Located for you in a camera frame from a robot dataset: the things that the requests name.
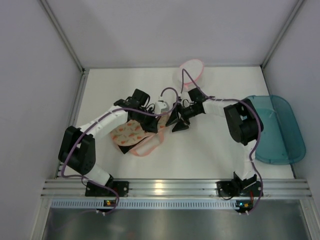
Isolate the orange patterned bra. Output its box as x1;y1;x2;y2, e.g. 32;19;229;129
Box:
109;115;170;157

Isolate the white mesh laundry bag pink trim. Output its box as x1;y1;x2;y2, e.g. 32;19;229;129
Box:
172;59;205;91

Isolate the black garment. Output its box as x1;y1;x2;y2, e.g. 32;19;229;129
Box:
118;145;133;154

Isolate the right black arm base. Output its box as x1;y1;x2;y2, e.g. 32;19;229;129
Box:
216;180;261;198

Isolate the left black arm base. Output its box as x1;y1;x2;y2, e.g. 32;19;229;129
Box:
84;178;130;198

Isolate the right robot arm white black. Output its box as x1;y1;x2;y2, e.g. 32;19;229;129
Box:
166;88;264;182

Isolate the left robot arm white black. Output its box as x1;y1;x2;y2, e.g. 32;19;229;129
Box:
58;89;162;186

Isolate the teal plastic basin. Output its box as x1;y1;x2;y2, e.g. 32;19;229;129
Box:
248;95;306;165

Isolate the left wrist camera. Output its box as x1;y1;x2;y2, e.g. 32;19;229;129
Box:
154;100;170;115

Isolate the left aluminium frame post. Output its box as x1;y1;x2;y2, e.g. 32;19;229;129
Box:
37;0;87;73

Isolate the aluminium frame post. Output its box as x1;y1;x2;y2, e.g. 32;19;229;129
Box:
37;0;87;73
259;0;308;70

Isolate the aluminium front rail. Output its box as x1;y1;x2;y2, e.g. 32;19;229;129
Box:
40;178;312;200

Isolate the slotted white cable duct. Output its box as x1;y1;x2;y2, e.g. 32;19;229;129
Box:
50;199;253;210

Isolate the right aluminium frame post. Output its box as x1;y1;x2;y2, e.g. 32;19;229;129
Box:
259;0;308;70

